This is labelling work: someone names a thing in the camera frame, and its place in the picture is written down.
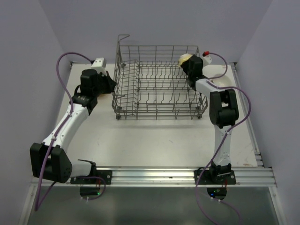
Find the cream white bowl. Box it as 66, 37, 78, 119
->
178, 53, 193, 67

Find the beige bowl with sunflower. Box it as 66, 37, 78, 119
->
210, 74, 232, 87

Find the grey wire dish rack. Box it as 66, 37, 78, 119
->
112, 34, 208, 120

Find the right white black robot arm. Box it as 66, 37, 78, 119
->
179, 52, 239, 185

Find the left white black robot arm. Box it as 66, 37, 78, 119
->
30, 68, 117, 184

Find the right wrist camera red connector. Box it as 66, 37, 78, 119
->
202, 51, 212, 67

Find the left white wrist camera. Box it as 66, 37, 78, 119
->
91, 58, 106, 73

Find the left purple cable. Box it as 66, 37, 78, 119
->
34, 52, 106, 211

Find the aluminium mounting rail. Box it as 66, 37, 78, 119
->
31, 165, 277, 188

